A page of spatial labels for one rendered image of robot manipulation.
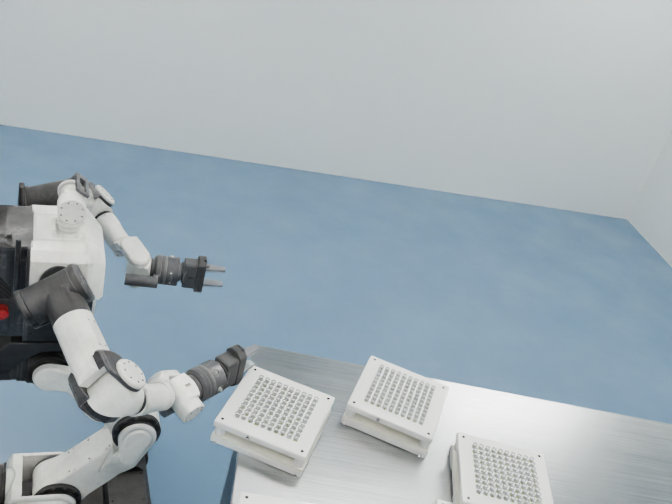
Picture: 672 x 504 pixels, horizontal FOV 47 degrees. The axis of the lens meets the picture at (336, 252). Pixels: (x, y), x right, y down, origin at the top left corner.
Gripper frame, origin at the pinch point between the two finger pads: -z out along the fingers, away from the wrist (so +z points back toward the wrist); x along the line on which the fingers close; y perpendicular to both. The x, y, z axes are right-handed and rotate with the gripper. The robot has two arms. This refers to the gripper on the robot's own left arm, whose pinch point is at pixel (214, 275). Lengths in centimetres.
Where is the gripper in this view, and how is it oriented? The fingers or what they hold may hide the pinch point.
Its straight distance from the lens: 242.0
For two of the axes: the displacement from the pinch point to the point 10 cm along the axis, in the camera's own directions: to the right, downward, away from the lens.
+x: -2.4, 8.3, 5.0
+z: -9.6, -1.2, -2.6
